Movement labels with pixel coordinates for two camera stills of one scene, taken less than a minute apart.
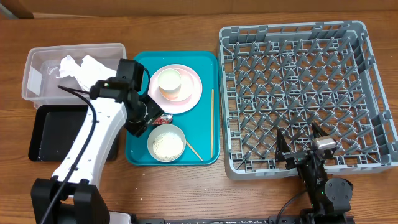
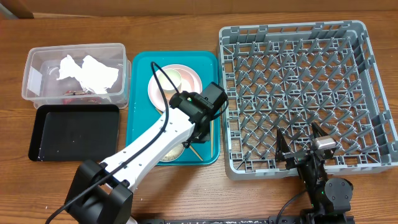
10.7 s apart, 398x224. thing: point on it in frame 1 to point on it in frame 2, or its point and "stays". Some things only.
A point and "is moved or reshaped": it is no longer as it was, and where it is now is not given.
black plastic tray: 55,130 stays
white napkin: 87,73 stays
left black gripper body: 148,111 to 200,136
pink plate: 175,107 stays
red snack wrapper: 166,119 is moved or reshaped
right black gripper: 296,157 stays
